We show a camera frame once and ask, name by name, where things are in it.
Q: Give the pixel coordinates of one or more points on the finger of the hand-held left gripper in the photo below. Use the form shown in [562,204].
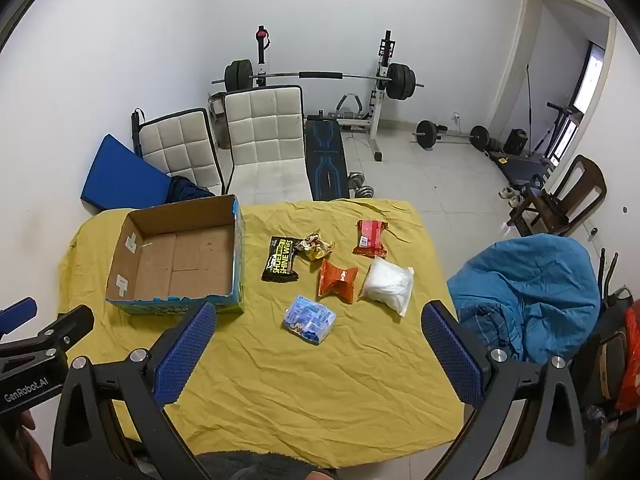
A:
[70,325]
[20,310]

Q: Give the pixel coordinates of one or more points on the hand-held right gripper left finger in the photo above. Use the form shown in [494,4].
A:
[185,355]

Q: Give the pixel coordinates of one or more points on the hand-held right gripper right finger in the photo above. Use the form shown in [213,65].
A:
[452,360]

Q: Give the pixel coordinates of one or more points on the cardboard box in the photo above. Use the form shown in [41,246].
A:
[185,265]

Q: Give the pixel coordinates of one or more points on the white plastic bag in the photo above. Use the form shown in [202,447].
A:
[387,287]

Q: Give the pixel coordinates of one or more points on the black wipes packet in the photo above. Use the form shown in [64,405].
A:
[280,260]

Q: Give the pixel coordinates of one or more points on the orange snack packet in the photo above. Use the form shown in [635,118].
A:
[337,282]

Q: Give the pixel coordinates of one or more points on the red snack packet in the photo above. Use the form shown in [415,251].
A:
[370,239]

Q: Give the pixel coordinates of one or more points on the yellow snack packet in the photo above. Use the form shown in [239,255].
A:
[314,246]

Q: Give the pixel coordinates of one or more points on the person's left hand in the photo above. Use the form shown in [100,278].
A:
[25,442]

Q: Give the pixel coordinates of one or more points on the blue duvet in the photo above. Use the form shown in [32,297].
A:
[535,295]

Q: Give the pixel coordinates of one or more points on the yellow tablecloth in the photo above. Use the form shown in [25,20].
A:
[300,395]

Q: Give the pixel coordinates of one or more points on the person's grey fleece clothing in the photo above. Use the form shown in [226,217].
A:
[265,467]

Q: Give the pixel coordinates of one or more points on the blue foam mat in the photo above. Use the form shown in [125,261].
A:
[117,175]

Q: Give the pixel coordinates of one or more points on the dark blue cloth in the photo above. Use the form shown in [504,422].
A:
[187,191]

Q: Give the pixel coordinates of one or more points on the pair of light shoes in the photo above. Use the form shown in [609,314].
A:
[510,195]

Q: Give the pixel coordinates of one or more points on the red plastic bag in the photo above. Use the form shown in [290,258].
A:
[631,360]

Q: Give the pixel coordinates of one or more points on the chrome dumbbell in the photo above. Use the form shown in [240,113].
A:
[365,191]
[356,179]

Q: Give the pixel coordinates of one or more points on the black treadmill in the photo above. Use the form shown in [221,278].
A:
[530,167]

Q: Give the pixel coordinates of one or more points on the white padded chair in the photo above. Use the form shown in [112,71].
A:
[262,130]
[180,147]

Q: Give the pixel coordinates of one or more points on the dark wooden chair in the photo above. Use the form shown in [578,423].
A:
[575,185]

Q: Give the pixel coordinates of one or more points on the black speaker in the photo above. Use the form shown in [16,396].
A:
[516,141]

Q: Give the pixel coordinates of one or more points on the short barbell with black plates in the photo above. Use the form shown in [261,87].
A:
[426,134]

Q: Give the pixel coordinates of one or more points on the black weight bench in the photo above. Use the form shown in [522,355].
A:
[326,160]

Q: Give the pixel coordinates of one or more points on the white barbell rack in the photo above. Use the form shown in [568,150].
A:
[377,110]

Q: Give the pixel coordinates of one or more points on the long barbell with black plates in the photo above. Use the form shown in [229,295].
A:
[400,81]

